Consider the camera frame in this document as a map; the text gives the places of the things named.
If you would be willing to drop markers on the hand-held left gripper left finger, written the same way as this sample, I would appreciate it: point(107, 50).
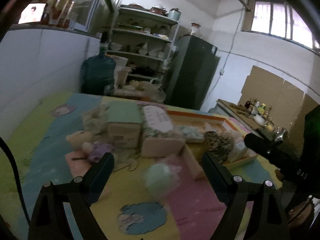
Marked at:
point(106, 166)

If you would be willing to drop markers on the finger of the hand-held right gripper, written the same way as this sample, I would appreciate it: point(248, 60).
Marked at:
point(260, 145)

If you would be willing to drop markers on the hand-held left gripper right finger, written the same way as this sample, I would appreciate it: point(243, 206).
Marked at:
point(208, 166)

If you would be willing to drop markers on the small purple toy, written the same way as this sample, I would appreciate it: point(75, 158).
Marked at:
point(98, 151)

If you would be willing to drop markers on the orange-rimmed cardboard box tray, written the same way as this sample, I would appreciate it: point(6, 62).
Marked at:
point(192, 160)

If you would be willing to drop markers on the leopard print cloth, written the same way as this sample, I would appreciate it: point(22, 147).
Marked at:
point(217, 145)

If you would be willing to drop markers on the white green-print wipes packet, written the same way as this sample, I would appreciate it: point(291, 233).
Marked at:
point(191, 133)

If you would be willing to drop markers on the white lace cloth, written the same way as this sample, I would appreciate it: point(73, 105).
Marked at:
point(96, 117)

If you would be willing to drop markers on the green bath puff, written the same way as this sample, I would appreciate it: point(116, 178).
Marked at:
point(158, 180)

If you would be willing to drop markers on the metal kettle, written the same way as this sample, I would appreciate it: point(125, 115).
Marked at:
point(280, 133)

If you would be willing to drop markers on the white bowl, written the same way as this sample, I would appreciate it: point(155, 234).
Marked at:
point(260, 120)

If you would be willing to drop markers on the clear condiment bottle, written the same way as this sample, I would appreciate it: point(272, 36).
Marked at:
point(268, 113)

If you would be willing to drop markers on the yellow-green bottle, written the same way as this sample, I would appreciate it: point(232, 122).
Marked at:
point(261, 110)

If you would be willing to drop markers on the dark sauce bottle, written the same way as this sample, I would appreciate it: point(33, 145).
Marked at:
point(247, 105)

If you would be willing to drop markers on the green tissue box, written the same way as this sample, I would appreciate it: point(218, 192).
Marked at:
point(123, 115)

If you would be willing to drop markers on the floral tissue pack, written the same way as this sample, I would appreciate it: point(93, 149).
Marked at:
point(160, 142)

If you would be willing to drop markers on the cardboard sheet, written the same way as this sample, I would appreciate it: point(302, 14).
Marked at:
point(275, 90)

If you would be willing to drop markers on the cartoon printed tablecloth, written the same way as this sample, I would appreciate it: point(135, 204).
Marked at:
point(50, 130)

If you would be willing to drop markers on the clear plastic bag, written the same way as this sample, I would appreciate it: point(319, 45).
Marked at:
point(150, 90)

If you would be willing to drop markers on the beige plastic bucket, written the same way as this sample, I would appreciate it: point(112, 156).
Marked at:
point(123, 76)

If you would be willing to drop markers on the blue water jug with pump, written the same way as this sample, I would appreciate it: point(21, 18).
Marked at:
point(97, 75)

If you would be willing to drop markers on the dark green refrigerator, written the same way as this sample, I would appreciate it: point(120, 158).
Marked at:
point(192, 75)

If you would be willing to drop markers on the black wok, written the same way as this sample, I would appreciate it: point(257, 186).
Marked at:
point(145, 70)

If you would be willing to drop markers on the stack of white bowls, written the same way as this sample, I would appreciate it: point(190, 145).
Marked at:
point(115, 47)

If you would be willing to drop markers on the barred window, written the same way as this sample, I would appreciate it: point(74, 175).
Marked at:
point(277, 20)

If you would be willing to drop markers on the glass jar with brown lid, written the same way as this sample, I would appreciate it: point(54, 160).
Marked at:
point(196, 29)

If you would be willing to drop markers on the white metal shelf rack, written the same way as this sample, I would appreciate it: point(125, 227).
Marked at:
point(145, 33)

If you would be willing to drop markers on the tall amber glass bottle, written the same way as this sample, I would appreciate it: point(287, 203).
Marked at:
point(60, 11)
point(66, 13)
point(71, 16)

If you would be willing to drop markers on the teal enamel pot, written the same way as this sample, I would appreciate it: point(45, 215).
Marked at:
point(175, 15)

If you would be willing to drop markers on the red flat pan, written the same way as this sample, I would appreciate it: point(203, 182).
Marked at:
point(135, 5)

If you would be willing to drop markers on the red pot with glass lid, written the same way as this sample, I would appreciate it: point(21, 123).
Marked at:
point(158, 10)

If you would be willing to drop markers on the smartphone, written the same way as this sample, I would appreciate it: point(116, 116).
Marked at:
point(32, 13)

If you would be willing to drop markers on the wall socket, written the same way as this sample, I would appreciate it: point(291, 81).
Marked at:
point(221, 72)

